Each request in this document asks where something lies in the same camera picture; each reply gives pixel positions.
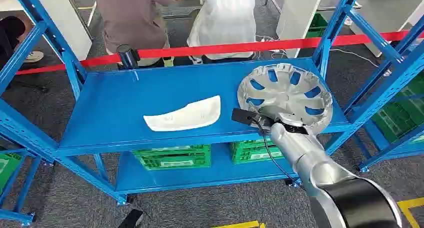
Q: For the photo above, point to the red barrier tape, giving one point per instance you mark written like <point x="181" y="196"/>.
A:
<point x="215" y="48"/>

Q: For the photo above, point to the blue metal shelving rack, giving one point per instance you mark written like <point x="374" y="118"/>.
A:
<point x="391" y="150"/>
<point x="24" y="186"/>
<point x="132" y="104"/>

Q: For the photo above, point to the white plastic trim part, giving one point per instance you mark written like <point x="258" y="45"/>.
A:
<point x="185" y="115"/>

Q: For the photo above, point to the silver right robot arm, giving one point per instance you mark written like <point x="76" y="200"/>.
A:
<point x="304" y="157"/>

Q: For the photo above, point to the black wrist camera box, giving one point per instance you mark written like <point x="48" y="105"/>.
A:
<point x="243" y="116"/>

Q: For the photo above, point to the person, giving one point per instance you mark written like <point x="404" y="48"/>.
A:
<point x="225" y="18"/>
<point x="132" y="18"/>
<point x="10" y="31"/>

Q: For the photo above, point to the black barrier post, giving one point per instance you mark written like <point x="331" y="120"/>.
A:
<point x="127" y="57"/>

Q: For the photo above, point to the silver wheel hubcap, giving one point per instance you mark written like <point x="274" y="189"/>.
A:
<point x="285" y="97"/>

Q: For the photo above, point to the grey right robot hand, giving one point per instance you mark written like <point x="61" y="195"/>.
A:
<point x="266" y="122"/>

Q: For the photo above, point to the white pillar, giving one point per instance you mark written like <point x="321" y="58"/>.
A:
<point x="66" y="18"/>
<point x="298" y="14"/>

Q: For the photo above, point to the yellow floor tape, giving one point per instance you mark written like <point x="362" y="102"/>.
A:
<point x="238" y="224"/>
<point x="409" y="205"/>

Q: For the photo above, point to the black flat floor object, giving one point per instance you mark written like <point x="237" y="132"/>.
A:
<point x="132" y="219"/>

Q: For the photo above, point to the green plastic crate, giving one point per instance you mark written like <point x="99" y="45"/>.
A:
<point x="317" y="26"/>
<point x="255" y="152"/>
<point x="7" y="168"/>
<point x="172" y="157"/>
<point x="402" y="115"/>

